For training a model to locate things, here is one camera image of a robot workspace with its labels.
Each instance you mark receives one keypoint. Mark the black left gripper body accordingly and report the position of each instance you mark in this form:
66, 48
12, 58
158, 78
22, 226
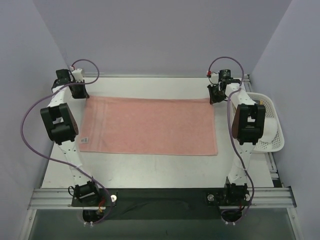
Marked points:
78, 91

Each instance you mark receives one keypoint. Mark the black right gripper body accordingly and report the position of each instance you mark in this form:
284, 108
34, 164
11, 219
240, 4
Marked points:
215, 94

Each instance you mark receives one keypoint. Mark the pink towel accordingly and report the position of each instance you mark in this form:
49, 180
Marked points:
118, 125

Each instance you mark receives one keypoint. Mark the white towel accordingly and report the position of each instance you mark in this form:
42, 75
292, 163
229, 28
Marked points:
270, 132

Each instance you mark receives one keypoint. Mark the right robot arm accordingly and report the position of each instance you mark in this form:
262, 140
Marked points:
245, 121

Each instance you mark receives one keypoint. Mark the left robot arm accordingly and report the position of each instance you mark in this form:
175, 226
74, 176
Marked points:
62, 129

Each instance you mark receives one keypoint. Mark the white perforated plastic basket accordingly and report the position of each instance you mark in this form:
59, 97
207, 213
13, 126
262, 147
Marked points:
270, 111

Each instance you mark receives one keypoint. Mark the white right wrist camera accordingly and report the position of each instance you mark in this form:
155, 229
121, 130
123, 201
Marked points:
213, 77

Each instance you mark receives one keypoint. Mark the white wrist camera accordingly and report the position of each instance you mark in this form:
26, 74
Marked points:
213, 77
76, 74

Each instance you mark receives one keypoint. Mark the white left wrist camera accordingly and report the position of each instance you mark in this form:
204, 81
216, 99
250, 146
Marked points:
76, 74

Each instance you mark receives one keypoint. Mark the aluminium front rail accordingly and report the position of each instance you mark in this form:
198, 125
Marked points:
260, 197

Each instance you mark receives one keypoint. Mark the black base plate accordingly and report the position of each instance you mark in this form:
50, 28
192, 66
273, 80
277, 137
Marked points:
160, 211

